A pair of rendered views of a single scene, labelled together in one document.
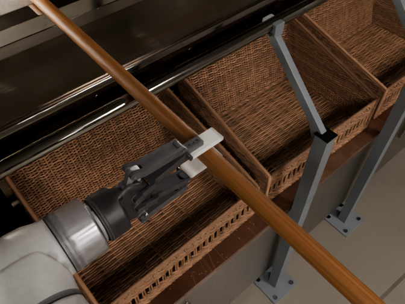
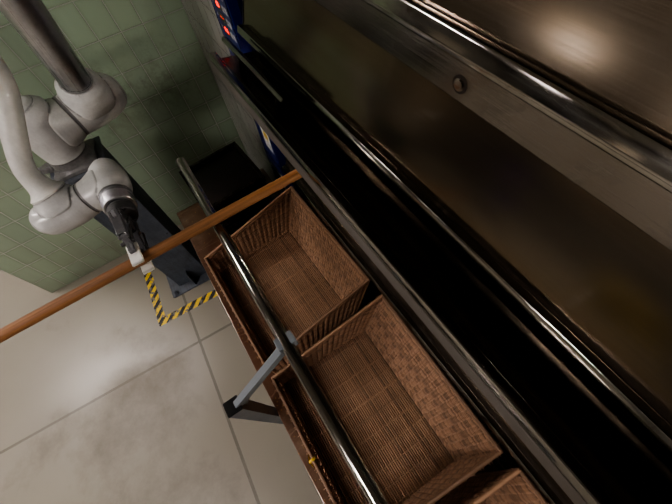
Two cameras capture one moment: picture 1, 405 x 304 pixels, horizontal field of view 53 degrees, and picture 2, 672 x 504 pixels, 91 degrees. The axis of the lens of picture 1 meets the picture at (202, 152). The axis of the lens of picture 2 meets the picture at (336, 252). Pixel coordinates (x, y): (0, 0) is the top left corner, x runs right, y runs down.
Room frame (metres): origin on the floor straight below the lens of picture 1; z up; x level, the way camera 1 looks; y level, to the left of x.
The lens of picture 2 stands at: (1.06, -0.33, 1.91)
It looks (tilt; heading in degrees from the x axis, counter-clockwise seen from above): 61 degrees down; 106
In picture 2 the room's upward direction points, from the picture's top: 10 degrees counter-clockwise
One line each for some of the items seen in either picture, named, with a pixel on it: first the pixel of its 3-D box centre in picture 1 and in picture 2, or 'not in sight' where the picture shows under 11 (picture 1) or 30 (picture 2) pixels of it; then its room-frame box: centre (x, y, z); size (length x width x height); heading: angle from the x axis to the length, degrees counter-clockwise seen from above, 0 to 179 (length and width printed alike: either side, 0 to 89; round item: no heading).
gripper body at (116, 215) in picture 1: (122, 204); (125, 219); (0.33, 0.12, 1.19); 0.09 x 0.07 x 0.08; 130
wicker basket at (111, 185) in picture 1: (137, 191); (283, 275); (0.67, 0.19, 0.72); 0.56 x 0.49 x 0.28; 132
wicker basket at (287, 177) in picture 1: (276, 99); (372, 411); (1.06, -0.27, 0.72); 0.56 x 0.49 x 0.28; 129
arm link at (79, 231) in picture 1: (79, 232); (118, 202); (0.28, 0.18, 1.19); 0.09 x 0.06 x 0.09; 40
